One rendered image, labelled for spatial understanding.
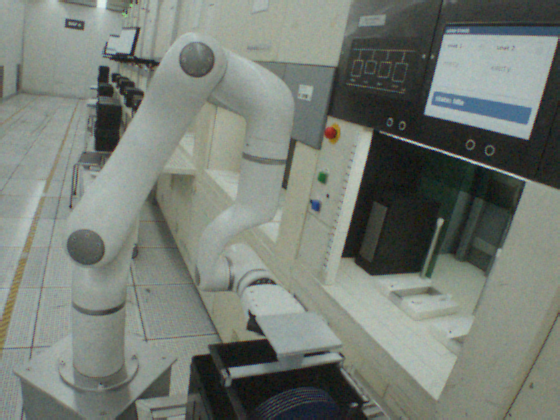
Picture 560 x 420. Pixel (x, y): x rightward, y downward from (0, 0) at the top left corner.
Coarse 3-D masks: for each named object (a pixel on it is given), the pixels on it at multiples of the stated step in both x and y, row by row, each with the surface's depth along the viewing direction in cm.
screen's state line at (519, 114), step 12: (432, 96) 89; (444, 96) 86; (456, 96) 83; (456, 108) 83; (468, 108) 80; (480, 108) 77; (492, 108) 75; (504, 108) 72; (516, 108) 70; (528, 108) 68; (516, 120) 70
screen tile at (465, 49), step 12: (444, 48) 86; (456, 48) 82; (468, 48) 80; (468, 60) 80; (480, 60) 77; (444, 72) 86; (456, 72) 83; (468, 72) 80; (480, 72) 77; (444, 84) 86; (456, 84) 83; (468, 84) 80
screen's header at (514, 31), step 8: (448, 32) 84; (456, 32) 82; (464, 32) 80; (472, 32) 79; (480, 32) 77; (488, 32) 75; (496, 32) 73; (504, 32) 72; (512, 32) 70; (520, 32) 69; (528, 32) 67; (536, 32) 66; (544, 32) 64; (552, 32) 63
